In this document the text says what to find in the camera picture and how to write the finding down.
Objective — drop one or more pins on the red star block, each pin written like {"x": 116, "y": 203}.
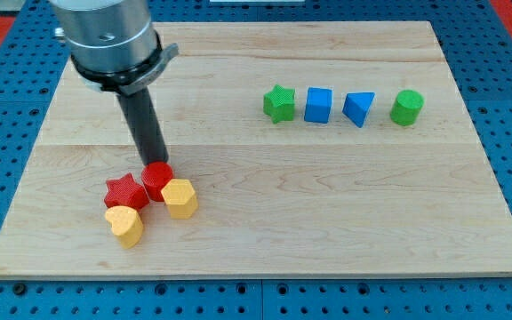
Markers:
{"x": 125, "y": 191}

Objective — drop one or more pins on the green cylinder block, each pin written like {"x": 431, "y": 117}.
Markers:
{"x": 406, "y": 107}

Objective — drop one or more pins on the light wooden board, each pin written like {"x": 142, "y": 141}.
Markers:
{"x": 290, "y": 200}

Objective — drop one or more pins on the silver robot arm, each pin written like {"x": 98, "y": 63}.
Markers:
{"x": 113, "y": 43}

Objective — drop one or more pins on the blue cube block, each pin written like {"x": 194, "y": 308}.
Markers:
{"x": 318, "y": 105}

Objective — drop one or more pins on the green star block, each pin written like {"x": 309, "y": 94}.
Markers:
{"x": 279, "y": 104}

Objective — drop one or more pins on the black cylindrical pointer rod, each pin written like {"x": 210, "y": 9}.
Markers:
{"x": 144, "y": 127}

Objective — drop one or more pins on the yellow heart block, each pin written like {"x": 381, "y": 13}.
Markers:
{"x": 125, "y": 224}

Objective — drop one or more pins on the red cylinder block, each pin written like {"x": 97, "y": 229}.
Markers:
{"x": 155, "y": 177}

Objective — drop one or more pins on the blue triangle block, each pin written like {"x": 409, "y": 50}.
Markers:
{"x": 357, "y": 106}

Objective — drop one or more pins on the yellow hexagon block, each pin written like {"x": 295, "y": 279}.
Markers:
{"x": 180, "y": 199}

